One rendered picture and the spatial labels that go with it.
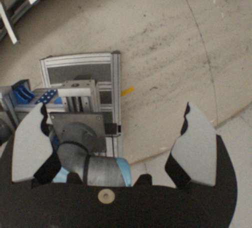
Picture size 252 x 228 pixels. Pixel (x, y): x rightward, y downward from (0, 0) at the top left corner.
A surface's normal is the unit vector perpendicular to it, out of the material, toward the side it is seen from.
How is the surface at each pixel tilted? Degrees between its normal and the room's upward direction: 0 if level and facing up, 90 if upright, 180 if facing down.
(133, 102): 0
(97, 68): 0
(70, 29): 0
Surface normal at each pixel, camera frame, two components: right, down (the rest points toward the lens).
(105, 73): 0.03, 0.51
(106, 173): 0.09, -0.56
